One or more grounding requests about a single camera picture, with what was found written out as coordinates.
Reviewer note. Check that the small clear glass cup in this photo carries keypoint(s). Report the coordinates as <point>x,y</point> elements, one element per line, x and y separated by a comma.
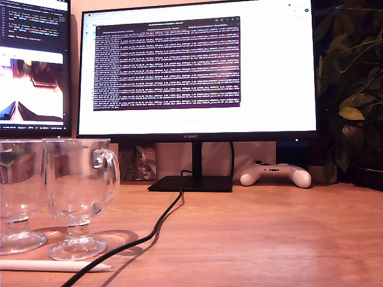
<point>18,185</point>
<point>77,185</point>

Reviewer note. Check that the white pen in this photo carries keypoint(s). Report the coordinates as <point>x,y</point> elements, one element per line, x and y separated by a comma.
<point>36,265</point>

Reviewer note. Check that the printed picture card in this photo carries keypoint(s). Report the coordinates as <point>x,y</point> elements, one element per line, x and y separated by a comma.
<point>140,164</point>

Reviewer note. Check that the white game controller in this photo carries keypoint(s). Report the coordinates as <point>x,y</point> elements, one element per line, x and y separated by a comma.
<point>287,175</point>

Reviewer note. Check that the large black Huawei monitor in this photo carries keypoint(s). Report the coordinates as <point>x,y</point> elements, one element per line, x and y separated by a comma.
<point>269,74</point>

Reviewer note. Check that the small white plant pot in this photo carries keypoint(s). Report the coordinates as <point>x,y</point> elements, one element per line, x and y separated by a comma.
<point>318,173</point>

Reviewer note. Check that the green leafy plant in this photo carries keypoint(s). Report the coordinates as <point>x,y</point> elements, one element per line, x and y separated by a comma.
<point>354,112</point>

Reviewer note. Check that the black rectangular planter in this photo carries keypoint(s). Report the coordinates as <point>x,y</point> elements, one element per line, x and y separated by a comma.
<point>368,179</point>

